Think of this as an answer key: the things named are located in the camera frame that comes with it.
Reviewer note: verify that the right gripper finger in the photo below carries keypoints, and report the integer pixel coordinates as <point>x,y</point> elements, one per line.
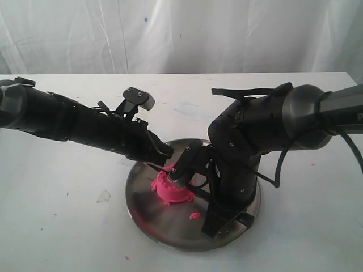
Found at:
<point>215,219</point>
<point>244,218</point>

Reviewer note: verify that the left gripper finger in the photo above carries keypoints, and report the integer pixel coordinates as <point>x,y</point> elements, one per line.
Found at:
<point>156,159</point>
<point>163,150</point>

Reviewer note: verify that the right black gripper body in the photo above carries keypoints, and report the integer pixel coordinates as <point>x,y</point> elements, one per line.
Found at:
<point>232,182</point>

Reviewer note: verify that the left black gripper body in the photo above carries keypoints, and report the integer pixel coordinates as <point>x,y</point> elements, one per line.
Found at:
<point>127,137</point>

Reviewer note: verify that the pink clay mound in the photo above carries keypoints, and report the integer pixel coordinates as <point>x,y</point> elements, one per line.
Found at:
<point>168,192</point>

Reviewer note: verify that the black kitchen knife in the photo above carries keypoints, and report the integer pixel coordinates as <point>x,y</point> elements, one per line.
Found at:
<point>198,191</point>

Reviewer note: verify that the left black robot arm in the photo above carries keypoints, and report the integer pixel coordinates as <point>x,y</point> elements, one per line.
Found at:
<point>52,116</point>

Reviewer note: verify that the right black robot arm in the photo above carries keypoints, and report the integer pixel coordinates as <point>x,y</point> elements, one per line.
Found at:
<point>263,120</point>

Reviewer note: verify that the pink crumb centre bottom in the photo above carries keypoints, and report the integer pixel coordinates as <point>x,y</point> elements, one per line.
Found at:
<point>195,215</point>

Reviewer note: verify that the round steel plate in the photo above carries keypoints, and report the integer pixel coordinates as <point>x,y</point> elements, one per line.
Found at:
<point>170,225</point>

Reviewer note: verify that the white backdrop curtain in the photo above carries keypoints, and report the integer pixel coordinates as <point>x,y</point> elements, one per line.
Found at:
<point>146,37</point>

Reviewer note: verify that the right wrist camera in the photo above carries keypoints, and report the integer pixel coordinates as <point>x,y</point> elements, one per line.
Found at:
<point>182,171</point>

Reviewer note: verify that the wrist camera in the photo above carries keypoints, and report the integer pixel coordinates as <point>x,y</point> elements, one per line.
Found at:
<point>182,171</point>
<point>133,99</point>

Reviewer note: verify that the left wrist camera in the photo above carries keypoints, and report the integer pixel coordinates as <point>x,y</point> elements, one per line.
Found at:
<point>133,99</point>

